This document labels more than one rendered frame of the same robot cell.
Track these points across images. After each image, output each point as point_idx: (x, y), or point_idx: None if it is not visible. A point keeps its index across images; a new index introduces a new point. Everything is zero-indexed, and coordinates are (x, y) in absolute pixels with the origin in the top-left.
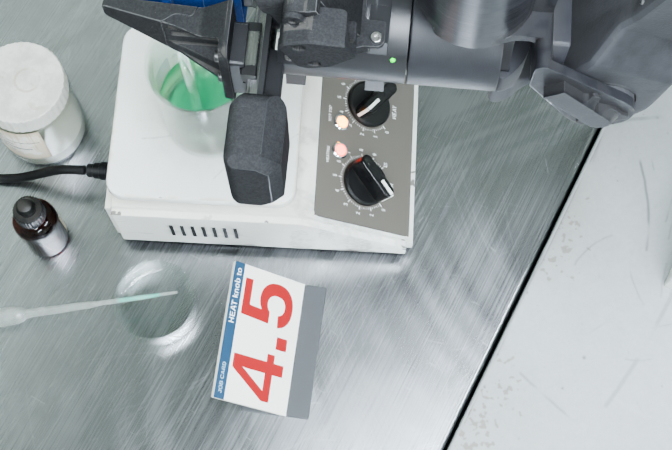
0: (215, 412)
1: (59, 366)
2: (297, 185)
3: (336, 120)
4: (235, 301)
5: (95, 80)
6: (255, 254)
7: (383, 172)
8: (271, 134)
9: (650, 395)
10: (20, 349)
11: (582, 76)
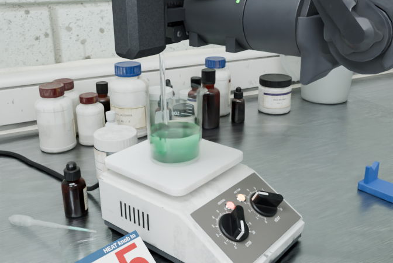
0: None
1: (19, 252)
2: (192, 199)
3: (238, 194)
4: (116, 245)
5: None
6: (155, 259)
7: (248, 231)
8: None
9: None
10: (14, 238)
11: None
